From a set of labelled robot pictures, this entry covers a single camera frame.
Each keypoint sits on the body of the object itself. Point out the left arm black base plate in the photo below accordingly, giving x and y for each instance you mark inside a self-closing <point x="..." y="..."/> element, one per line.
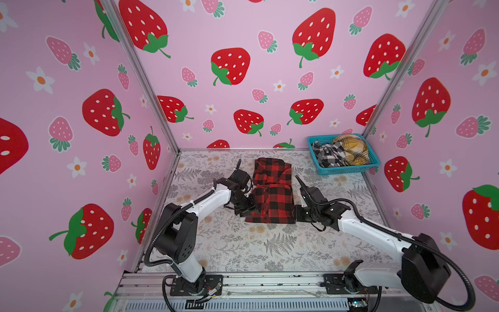
<point x="210" y="284"/>

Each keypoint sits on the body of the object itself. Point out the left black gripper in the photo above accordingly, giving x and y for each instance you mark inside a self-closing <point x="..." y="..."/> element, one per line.
<point x="251" y="207"/>

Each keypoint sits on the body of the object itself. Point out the aluminium rail frame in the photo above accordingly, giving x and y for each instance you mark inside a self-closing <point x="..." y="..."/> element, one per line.
<point x="260" y="291"/>

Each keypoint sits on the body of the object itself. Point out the black white plaid shirt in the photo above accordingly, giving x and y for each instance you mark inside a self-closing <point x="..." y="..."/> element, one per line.
<point x="330" y="155"/>

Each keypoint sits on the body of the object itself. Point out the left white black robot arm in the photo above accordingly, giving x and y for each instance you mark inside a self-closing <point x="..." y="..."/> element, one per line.
<point x="175" y="236"/>

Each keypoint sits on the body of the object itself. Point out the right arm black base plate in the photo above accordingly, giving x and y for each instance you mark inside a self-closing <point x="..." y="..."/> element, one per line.
<point x="339" y="284"/>

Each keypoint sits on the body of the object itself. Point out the teal plastic basket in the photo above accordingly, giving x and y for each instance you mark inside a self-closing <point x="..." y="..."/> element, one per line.
<point x="374" y="160"/>

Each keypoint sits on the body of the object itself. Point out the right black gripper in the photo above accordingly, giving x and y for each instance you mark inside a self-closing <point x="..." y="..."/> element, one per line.
<point x="297" y="217"/>

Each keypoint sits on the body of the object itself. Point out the yellow plaid shirt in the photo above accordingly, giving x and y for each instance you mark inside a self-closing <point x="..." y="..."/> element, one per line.
<point x="355" y="148"/>

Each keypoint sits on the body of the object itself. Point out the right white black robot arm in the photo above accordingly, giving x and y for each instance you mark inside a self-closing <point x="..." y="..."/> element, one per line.
<point x="419" y="267"/>

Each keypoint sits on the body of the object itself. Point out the red black plaid shirt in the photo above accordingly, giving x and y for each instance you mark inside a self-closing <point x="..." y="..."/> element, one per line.
<point x="274" y="198"/>

